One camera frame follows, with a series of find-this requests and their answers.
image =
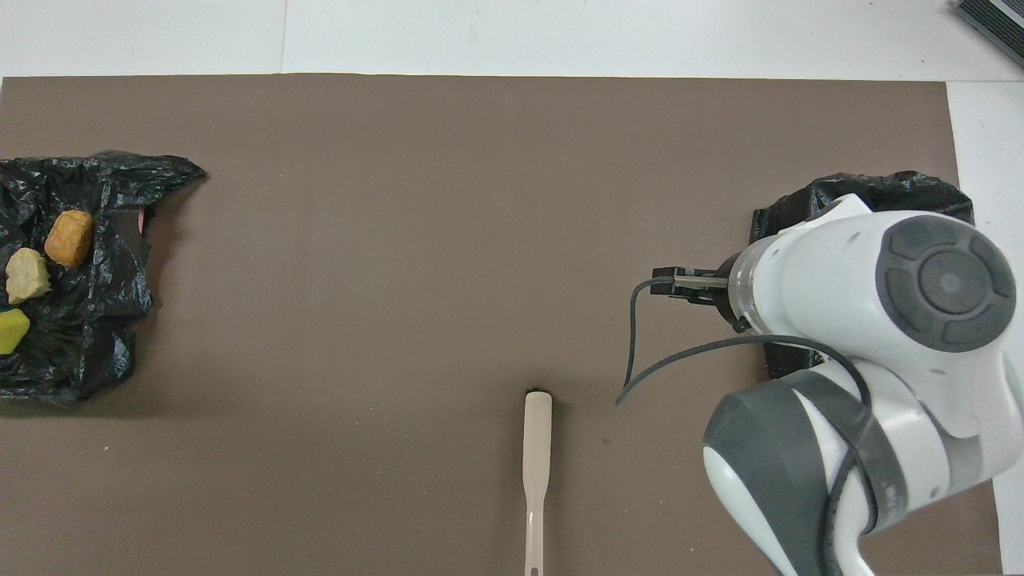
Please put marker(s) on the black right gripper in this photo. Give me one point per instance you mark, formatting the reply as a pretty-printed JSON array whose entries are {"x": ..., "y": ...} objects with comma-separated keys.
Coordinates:
[{"x": 716, "y": 292}]

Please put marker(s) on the beige hand brush black bristles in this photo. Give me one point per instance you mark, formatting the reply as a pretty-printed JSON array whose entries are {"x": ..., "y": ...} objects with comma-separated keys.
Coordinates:
[{"x": 538, "y": 448}]

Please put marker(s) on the orange striped croissant piece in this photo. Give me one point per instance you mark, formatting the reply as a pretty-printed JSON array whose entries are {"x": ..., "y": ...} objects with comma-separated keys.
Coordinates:
[{"x": 27, "y": 274}]

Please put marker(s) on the rounded yellow sponge piece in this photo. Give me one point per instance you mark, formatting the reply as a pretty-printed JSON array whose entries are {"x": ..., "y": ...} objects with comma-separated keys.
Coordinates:
[{"x": 11, "y": 330}]

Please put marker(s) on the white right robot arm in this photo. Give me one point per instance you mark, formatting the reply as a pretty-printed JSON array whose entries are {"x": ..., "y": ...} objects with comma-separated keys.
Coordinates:
[{"x": 880, "y": 320}]

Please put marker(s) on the boxy black bag bin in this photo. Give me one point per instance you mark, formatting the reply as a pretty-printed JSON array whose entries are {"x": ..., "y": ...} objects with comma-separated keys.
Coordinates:
[{"x": 896, "y": 192}]

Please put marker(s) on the crumpled black trash bag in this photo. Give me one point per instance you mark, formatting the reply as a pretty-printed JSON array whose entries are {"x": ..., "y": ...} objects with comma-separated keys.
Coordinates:
[{"x": 104, "y": 336}]

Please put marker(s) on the brown table mat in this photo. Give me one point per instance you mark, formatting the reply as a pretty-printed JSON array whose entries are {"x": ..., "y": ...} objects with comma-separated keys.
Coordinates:
[{"x": 360, "y": 320}]

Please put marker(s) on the dark grey ribbed panel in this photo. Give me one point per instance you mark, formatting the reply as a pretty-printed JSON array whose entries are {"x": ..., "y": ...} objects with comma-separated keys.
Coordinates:
[{"x": 996, "y": 20}]

